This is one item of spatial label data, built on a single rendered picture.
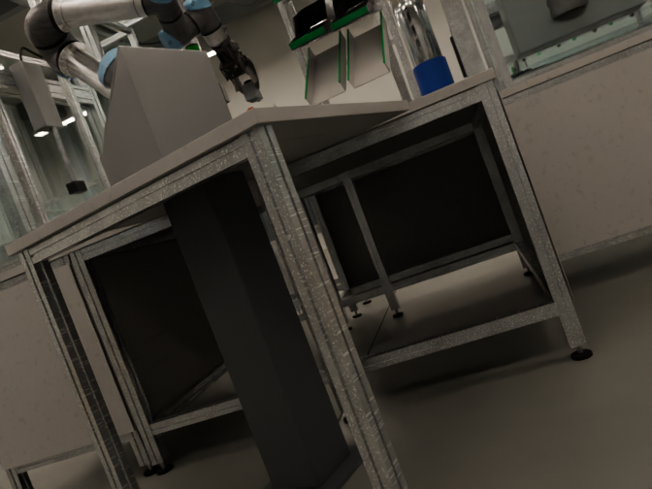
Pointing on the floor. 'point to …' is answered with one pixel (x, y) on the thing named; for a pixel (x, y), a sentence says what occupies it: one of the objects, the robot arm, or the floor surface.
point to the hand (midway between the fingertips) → (250, 87)
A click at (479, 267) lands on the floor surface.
